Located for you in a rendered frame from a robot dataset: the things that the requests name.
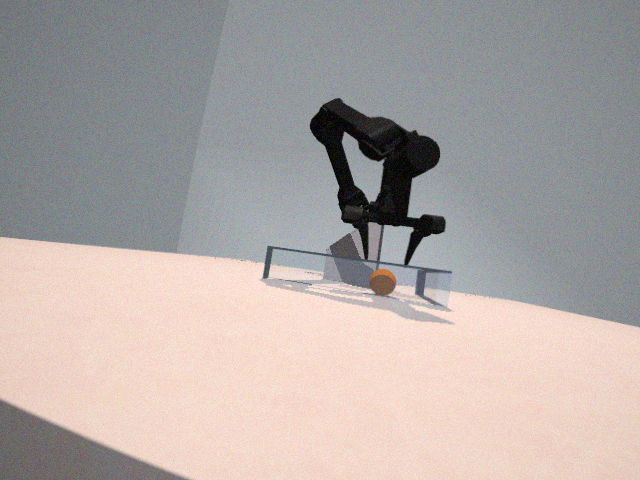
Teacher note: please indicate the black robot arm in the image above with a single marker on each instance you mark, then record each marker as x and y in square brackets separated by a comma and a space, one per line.
[407, 155]

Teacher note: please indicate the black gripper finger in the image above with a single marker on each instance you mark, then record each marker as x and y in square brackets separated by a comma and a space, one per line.
[363, 230]
[415, 237]

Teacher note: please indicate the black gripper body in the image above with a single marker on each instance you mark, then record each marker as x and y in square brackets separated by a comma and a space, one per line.
[393, 202]

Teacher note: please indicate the low clear walls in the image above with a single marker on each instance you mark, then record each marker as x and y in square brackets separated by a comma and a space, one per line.
[359, 277]

